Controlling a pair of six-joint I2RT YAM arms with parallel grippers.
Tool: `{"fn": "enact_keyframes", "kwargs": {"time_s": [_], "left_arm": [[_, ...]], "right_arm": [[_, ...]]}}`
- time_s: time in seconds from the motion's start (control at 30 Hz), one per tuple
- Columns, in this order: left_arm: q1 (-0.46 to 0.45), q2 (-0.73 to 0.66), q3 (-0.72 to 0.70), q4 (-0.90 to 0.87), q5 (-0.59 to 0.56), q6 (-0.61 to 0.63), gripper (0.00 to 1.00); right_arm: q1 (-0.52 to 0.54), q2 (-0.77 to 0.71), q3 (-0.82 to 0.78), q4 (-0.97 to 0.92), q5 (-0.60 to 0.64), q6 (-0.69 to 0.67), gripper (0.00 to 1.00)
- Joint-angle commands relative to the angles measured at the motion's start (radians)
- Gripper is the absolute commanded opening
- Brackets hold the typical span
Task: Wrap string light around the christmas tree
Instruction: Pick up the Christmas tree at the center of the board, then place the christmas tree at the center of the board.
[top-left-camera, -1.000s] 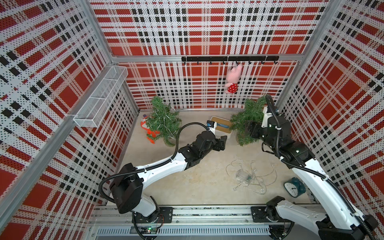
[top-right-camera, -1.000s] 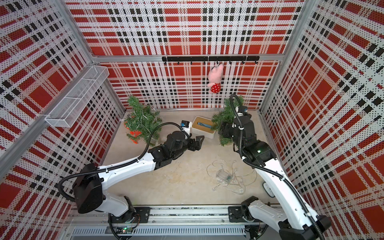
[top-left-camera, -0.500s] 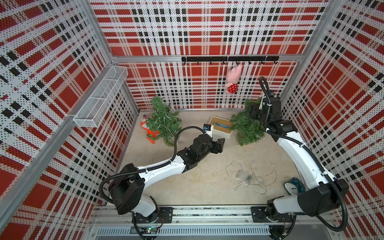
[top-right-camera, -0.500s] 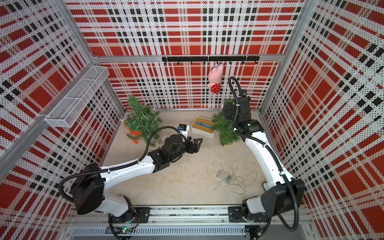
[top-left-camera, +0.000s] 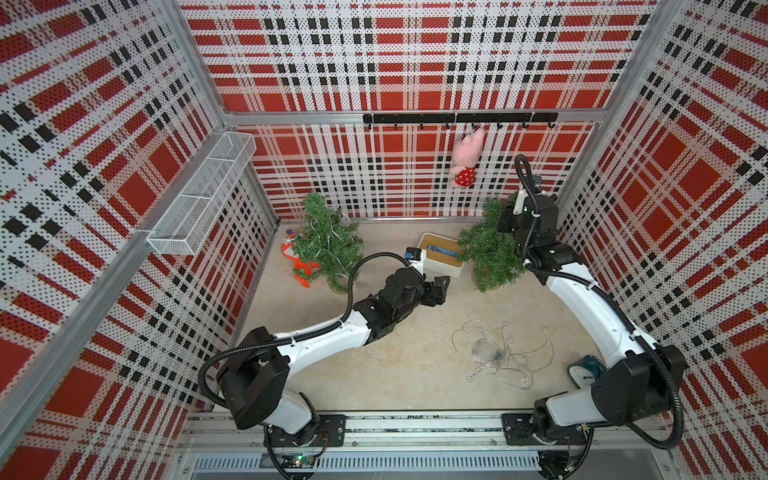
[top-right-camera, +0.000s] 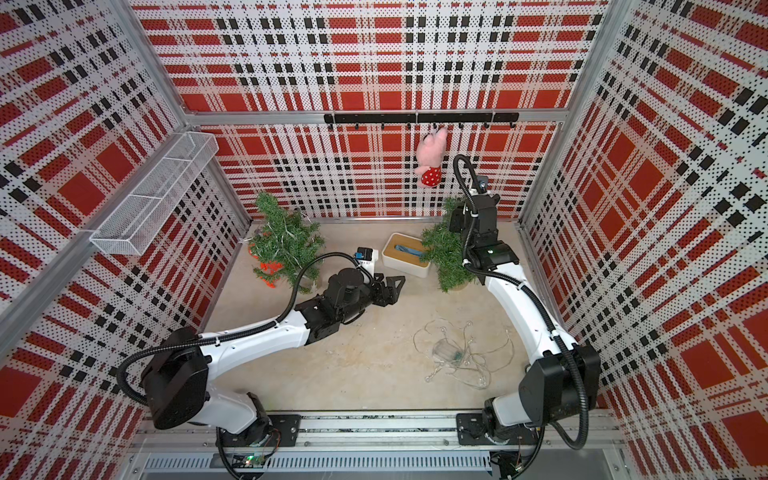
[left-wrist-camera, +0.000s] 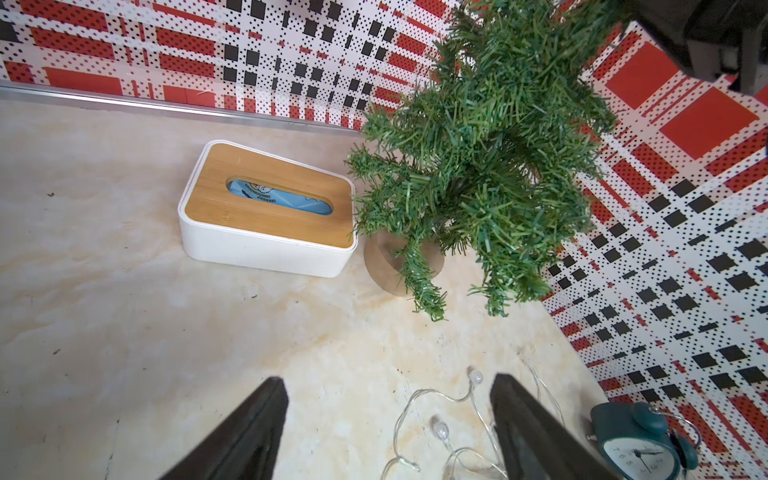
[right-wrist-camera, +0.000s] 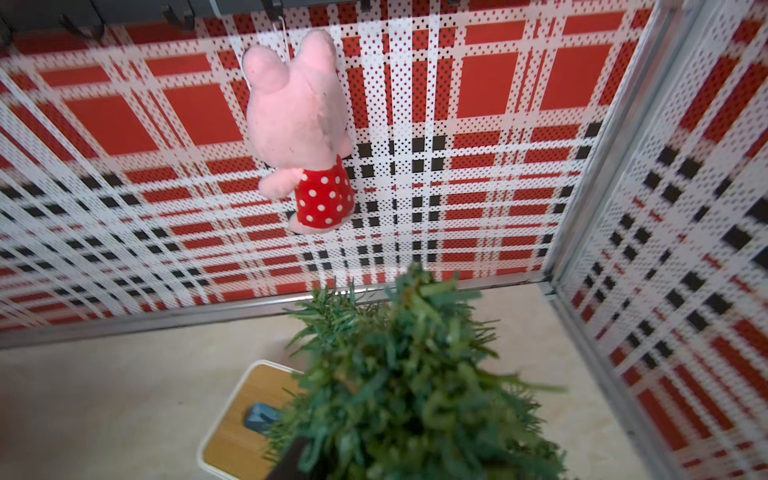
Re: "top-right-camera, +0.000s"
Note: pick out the pink pig plush toy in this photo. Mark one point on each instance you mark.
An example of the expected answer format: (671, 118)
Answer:
(429, 156)

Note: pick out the small green christmas tree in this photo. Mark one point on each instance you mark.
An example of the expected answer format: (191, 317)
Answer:
(443, 249)
(285, 243)

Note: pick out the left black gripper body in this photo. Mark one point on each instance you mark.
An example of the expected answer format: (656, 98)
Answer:
(378, 295)

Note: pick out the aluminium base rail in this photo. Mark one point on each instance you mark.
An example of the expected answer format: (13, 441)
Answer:
(382, 444)

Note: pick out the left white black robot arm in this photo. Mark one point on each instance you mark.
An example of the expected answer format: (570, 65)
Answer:
(176, 380)

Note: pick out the white tissue box wooden lid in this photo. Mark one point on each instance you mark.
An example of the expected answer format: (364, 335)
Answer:
(406, 254)

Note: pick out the white wire mesh basket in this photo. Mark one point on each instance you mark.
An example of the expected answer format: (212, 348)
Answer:
(135, 222)

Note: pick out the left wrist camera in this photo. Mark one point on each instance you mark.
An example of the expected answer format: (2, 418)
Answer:
(367, 258)

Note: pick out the red shark plush toy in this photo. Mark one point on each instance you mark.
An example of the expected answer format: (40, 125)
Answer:
(267, 271)

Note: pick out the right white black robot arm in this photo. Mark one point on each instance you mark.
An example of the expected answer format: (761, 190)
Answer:
(559, 388)

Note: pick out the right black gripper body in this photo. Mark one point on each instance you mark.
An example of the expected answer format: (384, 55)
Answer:
(457, 224)

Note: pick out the black wall hook rail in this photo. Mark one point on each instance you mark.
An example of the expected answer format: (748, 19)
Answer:
(433, 119)

